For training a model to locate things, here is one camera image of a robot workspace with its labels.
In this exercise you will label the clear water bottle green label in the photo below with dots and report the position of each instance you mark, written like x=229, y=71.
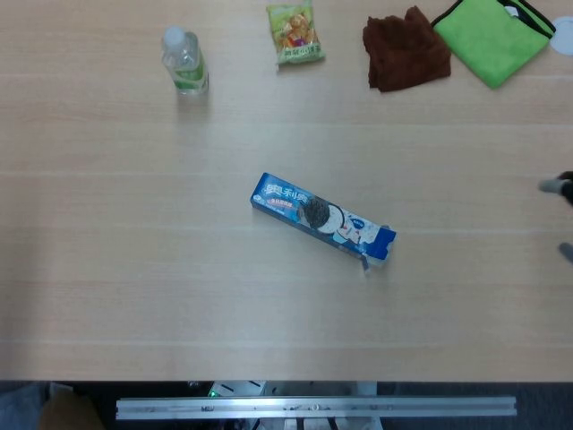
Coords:
x=188, y=62

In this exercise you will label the green cloth black trim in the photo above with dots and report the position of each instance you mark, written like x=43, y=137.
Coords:
x=490, y=38

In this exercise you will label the brown cloth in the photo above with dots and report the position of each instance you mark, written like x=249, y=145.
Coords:
x=405, y=51

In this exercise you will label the aluminium rail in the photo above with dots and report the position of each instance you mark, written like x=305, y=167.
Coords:
x=313, y=407

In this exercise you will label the green snack bag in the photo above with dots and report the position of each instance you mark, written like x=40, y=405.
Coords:
x=295, y=38

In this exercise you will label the blue cookie box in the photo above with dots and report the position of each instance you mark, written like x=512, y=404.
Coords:
x=286, y=201

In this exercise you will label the white round table cap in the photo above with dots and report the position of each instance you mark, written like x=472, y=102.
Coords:
x=565, y=38

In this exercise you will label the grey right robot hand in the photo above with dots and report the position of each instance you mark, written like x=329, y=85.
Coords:
x=565, y=184

